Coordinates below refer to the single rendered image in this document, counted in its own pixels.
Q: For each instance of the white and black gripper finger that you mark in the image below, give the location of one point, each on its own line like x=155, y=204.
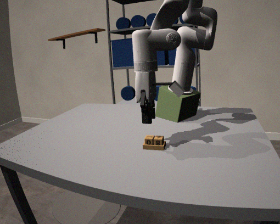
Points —
x=152, y=109
x=146, y=113

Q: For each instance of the brown wooden number cube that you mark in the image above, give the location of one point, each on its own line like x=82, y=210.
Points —
x=149, y=140
x=159, y=140

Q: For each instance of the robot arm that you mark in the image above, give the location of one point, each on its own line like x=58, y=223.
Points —
x=161, y=37

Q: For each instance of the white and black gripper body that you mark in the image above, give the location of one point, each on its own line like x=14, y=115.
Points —
x=144, y=80

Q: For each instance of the shallow wooden tray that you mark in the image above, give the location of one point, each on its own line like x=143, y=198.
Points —
x=154, y=147

